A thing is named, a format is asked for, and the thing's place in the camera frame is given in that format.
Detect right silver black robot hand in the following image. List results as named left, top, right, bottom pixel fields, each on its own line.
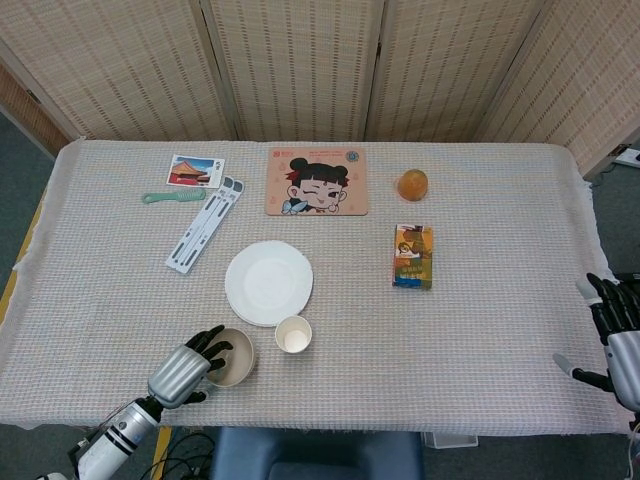
left=552, top=272, right=640, bottom=409

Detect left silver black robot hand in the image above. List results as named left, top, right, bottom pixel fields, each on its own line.
left=146, top=324, right=235, bottom=409

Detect beige bowl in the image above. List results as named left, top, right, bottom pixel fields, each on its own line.
left=204, top=327, right=256, bottom=389

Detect white paper cup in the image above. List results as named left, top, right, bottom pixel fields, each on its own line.
left=274, top=315, right=314, bottom=355

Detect white paper plate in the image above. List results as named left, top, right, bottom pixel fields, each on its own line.
left=224, top=240, right=315, bottom=328

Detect pale blue folding stand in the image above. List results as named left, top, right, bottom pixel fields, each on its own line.
left=165, top=175, right=246, bottom=275

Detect blue chair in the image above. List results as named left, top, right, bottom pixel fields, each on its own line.
left=208, top=426, right=425, bottom=480

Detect green plastic comb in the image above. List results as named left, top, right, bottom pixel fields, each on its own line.
left=141, top=189, right=208, bottom=205

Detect clear plastic box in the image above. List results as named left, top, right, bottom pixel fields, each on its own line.
left=422, top=430, right=479, bottom=449

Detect palace photo postcard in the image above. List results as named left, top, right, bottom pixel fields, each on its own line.
left=164, top=153, right=227, bottom=189

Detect white woven tablecloth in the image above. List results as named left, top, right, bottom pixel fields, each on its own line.
left=0, top=138, right=631, bottom=436

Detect cartoon girl mouse pad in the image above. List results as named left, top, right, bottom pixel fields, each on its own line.
left=264, top=146, right=370, bottom=217

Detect colourful printed carton box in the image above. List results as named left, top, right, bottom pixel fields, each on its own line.
left=392, top=223, right=434, bottom=291

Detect orange fruit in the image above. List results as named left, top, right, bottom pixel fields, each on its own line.
left=397, top=168, right=430, bottom=202

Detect beige woven folding screen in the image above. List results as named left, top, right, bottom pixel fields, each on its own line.
left=0, top=0, right=640, bottom=176

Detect black floor cables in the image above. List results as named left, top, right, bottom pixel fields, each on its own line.
left=139, top=432, right=216, bottom=480

